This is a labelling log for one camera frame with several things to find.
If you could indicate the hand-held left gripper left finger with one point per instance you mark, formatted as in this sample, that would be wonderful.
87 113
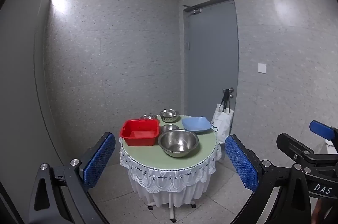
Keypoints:
99 160

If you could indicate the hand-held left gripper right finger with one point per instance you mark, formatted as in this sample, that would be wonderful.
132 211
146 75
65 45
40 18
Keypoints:
241 163

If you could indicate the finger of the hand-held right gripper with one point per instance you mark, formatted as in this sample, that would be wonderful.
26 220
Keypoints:
320 130
293 146

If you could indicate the red plastic basin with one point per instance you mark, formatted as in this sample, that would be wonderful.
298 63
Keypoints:
138 135

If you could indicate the blue square plate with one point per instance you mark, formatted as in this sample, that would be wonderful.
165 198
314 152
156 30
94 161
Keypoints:
196 125

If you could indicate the large steel bowl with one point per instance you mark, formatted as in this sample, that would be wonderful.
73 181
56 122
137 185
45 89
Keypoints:
178 143

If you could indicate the small steel bowl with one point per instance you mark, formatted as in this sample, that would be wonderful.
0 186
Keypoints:
148 116
169 128

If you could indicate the wide-rim polished steel bowl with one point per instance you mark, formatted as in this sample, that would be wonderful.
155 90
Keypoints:
169 115

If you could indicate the white tote bag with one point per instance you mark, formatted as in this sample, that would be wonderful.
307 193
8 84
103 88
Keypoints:
221 126

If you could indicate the round table with lace cloth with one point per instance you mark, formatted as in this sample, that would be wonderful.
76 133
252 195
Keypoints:
148 158

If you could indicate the round table white stand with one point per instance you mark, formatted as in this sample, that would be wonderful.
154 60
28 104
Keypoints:
171 210

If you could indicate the grey door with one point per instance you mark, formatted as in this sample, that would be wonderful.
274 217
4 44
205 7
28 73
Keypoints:
211 55

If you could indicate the metal door closer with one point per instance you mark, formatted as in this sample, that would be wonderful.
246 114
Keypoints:
194 9

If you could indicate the white wall switch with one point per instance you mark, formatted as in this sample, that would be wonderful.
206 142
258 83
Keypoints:
262 68

